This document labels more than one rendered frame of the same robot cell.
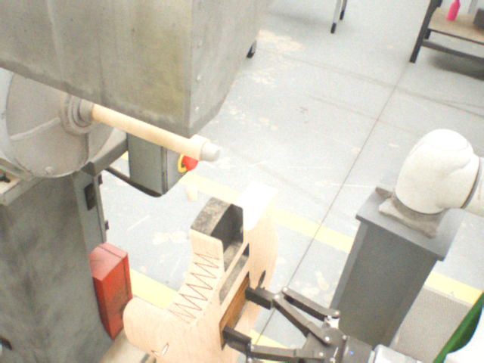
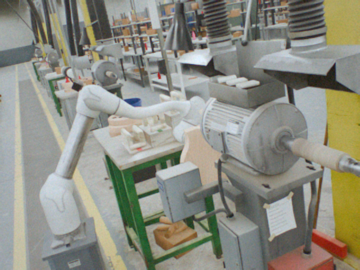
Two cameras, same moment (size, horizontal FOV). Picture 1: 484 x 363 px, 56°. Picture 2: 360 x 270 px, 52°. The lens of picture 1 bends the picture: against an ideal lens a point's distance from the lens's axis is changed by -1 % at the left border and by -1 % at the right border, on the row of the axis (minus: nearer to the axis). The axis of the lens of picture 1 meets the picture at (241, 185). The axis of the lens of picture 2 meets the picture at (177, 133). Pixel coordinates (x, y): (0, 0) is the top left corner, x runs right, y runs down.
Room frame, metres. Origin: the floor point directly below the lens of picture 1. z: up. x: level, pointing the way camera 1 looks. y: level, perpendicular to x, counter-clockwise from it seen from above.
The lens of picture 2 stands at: (1.76, 1.23, 1.72)
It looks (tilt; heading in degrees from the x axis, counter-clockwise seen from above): 18 degrees down; 228
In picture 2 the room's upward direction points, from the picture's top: 11 degrees counter-clockwise
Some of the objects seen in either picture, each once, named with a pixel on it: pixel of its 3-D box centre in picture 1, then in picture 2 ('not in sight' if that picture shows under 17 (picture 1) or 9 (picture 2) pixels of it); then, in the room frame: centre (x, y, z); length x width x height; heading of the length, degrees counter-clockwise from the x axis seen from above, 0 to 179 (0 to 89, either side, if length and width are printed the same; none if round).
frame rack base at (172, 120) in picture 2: not in sight; (175, 121); (0.11, -0.58, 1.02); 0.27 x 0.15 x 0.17; 66
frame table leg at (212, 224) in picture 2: not in sight; (208, 203); (0.14, -0.36, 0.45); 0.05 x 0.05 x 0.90; 67
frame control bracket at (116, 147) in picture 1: (116, 144); (206, 190); (0.80, 0.28, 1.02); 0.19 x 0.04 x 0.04; 157
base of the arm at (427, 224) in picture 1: (411, 200); (67, 233); (1.08, -0.52, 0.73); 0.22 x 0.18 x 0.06; 60
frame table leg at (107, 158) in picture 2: not in sight; (120, 198); (0.39, -1.06, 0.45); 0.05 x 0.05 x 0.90; 67
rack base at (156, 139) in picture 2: not in sight; (156, 133); (0.25, -0.64, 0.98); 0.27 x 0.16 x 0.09; 66
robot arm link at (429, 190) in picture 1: (437, 169); (60, 207); (1.06, -0.55, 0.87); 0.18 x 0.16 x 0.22; 72
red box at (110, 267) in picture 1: (87, 274); not in sight; (0.83, 0.43, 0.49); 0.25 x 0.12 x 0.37; 67
